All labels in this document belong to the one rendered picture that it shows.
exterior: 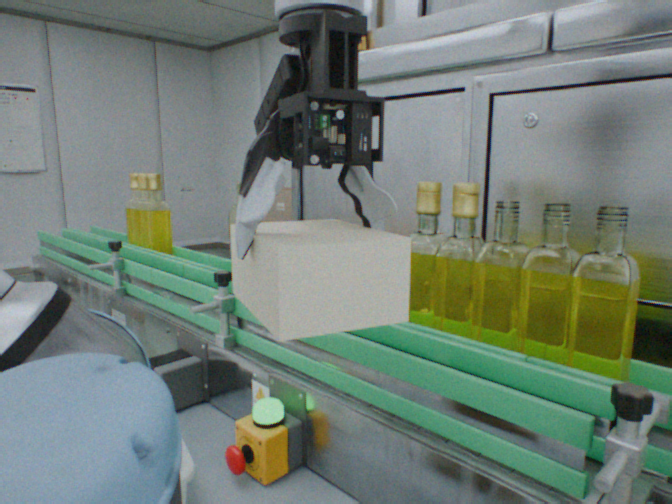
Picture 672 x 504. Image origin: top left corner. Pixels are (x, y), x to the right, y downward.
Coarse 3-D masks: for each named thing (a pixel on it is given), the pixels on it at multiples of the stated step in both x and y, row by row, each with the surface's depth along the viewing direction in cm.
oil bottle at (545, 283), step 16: (528, 256) 56; (544, 256) 55; (560, 256) 54; (576, 256) 55; (528, 272) 56; (544, 272) 55; (560, 272) 53; (528, 288) 56; (544, 288) 55; (560, 288) 54; (528, 304) 56; (544, 304) 55; (560, 304) 54; (528, 320) 57; (544, 320) 55; (560, 320) 54; (528, 336) 57; (544, 336) 56; (560, 336) 54; (528, 352) 57; (544, 352) 56; (560, 352) 55
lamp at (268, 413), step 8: (264, 400) 68; (272, 400) 68; (256, 408) 67; (264, 408) 67; (272, 408) 67; (280, 408) 68; (256, 416) 67; (264, 416) 66; (272, 416) 66; (280, 416) 67; (256, 424) 67; (264, 424) 66; (272, 424) 67; (280, 424) 67
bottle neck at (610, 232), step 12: (600, 216) 51; (612, 216) 50; (624, 216) 50; (600, 228) 51; (612, 228) 50; (624, 228) 50; (600, 240) 51; (612, 240) 50; (624, 240) 51; (612, 252) 51
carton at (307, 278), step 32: (288, 224) 50; (320, 224) 50; (352, 224) 51; (256, 256) 42; (288, 256) 37; (320, 256) 38; (352, 256) 39; (384, 256) 40; (256, 288) 43; (288, 288) 37; (320, 288) 38; (352, 288) 40; (384, 288) 41; (288, 320) 38; (320, 320) 39; (352, 320) 40; (384, 320) 42
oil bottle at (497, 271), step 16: (496, 240) 59; (480, 256) 60; (496, 256) 58; (512, 256) 57; (480, 272) 60; (496, 272) 58; (512, 272) 57; (480, 288) 60; (496, 288) 59; (512, 288) 57; (480, 304) 60; (496, 304) 59; (512, 304) 58; (480, 320) 61; (496, 320) 59; (512, 320) 58; (480, 336) 61; (496, 336) 59; (512, 336) 59
